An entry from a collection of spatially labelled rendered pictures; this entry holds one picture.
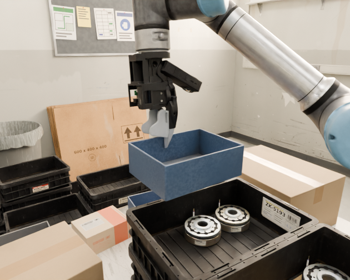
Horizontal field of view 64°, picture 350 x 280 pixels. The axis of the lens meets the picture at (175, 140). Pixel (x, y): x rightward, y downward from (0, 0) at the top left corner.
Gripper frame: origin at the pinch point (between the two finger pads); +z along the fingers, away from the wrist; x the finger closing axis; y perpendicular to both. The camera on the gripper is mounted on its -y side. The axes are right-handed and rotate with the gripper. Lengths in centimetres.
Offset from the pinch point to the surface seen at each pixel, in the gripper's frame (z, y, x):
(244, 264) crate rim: 21.6, -3.4, 21.4
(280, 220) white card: 25.8, -28.9, 10.5
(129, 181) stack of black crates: 54, -35, -111
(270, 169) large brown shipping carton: 22, -51, -11
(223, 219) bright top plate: 26.5, -17.7, -0.4
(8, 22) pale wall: -64, 10, -246
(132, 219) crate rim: 19.3, 8.6, -4.3
